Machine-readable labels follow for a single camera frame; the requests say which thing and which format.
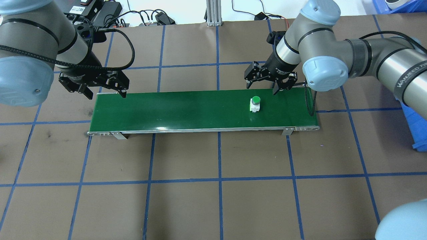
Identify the small black power adapter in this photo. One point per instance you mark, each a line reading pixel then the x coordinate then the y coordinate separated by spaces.
pixel 163 18

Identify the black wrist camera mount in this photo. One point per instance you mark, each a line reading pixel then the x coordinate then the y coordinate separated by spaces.
pixel 274 38
pixel 88 33

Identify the grey power strip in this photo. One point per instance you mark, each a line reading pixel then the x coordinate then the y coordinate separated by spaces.
pixel 120 23

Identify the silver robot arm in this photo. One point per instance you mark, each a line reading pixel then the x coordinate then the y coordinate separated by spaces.
pixel 30 36
pixel 320 40

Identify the small black connector box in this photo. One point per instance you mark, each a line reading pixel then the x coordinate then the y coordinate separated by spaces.
pixel 261 16

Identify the black box with red label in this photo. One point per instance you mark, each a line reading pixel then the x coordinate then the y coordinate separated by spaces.
pixel 78 10

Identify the blue plastic bin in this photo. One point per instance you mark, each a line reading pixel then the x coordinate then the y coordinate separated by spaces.
pixel 413 6
pixel 418 136

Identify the white tape roll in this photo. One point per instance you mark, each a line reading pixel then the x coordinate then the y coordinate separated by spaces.
pixel 393 3

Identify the green push button switch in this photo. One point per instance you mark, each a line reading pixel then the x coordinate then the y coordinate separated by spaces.
pixel 255 100

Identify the large black power brick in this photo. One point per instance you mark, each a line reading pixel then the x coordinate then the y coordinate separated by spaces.
pixel 106 13

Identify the aluminium profile post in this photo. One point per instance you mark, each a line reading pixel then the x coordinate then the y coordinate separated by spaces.
pixel 213 13

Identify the green conveyor belt unit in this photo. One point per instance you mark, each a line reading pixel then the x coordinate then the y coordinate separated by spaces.
pixel 183 110

